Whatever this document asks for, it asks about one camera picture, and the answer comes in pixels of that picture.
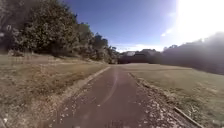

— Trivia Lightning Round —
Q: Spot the reddish-brown paved path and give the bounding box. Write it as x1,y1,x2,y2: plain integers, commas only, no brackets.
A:
43,64,201,128

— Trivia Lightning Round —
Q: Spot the dry grass verge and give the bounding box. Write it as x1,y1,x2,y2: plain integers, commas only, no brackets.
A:
0,52,111,128

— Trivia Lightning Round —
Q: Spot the building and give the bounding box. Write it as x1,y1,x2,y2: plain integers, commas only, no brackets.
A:
118,49,161,65

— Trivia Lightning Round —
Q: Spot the dry grass field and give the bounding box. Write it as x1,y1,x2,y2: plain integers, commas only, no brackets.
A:
119,62,224,128

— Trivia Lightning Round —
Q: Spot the row of trees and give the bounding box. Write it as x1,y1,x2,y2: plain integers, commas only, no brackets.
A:
0,0,121,65

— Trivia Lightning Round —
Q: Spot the dark wood of trees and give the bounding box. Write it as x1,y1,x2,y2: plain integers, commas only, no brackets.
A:
146,31,224,76

